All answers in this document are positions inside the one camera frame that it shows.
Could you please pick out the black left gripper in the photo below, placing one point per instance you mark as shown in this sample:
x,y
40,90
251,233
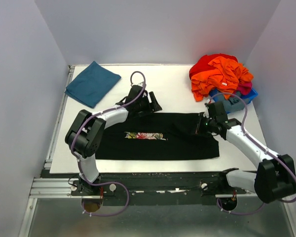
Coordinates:
x,y
151,107

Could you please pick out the magenta t-shirt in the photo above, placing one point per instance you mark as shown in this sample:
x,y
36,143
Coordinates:
x,y
244,88

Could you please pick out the red t-shirt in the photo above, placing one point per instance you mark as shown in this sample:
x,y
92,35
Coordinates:
x,y
202,64

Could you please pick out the aluminium extrusion frame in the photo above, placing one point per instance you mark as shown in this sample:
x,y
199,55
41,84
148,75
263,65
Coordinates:
x,y
50,210

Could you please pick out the teal t-shirt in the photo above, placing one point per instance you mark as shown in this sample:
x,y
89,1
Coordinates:
x,y
92,84

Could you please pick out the black floral print t-shirt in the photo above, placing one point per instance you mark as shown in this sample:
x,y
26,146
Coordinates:
x,y
158,136

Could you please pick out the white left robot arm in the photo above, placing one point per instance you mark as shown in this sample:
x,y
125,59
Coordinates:
x,y
85,133

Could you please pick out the grey-teal t-shirt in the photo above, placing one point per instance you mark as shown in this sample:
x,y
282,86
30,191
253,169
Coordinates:
x,y
234,104

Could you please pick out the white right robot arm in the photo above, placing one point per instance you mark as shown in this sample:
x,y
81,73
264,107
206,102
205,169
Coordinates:
x,y
275,178

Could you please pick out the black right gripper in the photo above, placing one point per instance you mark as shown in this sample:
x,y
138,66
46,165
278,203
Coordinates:
x,y
199,130

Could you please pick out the blue plastic bin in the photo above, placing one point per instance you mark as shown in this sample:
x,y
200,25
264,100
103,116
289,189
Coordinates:
x,y
219,96

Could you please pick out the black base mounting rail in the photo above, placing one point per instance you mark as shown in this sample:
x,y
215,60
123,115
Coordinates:
x,y
152,189

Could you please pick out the orange t-shirt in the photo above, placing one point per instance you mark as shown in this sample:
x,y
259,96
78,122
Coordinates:
x,y
225,78

